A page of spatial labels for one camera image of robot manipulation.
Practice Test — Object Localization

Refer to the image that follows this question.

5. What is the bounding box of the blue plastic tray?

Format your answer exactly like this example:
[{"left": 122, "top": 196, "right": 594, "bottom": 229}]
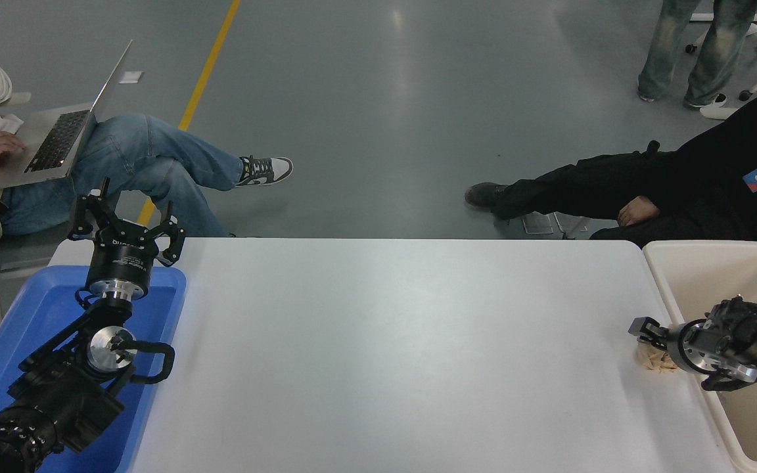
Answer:
[{"left": 0, "top": 265, "right": 187, "bottom": 473}]

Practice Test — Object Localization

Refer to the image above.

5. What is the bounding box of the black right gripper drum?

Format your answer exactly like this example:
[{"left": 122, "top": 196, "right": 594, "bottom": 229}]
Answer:
[{"left": 658, "top": 322, "right": 679, "bottom": 367}]

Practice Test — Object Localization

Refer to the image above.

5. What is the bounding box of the standing person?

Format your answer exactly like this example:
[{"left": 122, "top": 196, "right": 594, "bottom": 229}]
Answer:
[{"left": 637, "top": 0, "right": 757, "bottom": 110}]

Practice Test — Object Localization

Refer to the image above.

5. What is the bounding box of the seated person with laptop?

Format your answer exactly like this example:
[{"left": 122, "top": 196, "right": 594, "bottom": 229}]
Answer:
[{"left": 0, "top": 47, "right": 294, "bottom": 238}]

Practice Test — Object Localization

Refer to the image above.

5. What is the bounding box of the grey chair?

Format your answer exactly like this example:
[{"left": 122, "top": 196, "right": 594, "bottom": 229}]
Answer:
[{"left": 0, "top": 220, "right": 80, "bottom": 336}]

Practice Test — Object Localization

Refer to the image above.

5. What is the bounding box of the metal floor plate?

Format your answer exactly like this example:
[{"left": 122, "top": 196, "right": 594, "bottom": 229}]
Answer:
[{"left": 522, "top": 212, "right": 593, "bottom": 239}]

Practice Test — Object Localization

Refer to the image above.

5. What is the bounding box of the seated person in black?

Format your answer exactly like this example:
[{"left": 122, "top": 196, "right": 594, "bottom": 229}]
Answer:
[{"left": 464, "top": 74, "right": 757, "bottom": 249}]

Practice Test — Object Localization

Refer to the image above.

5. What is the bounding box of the tan paper ball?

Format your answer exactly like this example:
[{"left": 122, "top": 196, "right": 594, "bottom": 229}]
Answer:
[{"left": 637, "top": 340, "right": 681, "bottom": 374}]

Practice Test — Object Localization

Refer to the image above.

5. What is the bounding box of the person's bare hand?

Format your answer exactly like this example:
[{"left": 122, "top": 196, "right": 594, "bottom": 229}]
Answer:
[{"left": 617, "top": 196, "right": 660, "bottom": 227}]

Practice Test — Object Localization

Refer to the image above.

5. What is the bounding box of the large pale bin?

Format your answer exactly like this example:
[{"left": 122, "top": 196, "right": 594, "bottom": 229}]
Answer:
[{"left": 643, "top": 240, "right": 757, "bottom": 473}]

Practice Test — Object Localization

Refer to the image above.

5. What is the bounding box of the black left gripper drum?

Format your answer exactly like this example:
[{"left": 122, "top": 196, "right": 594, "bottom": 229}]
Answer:
[{"left": 88, "top": 221, "right": 160, "bottom": 288}]

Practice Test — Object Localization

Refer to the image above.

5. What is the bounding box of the silver laptop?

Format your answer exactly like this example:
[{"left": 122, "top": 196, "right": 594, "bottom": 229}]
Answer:
[{"left": 0, "top": 39, "right": 133, "bottom": 192}]

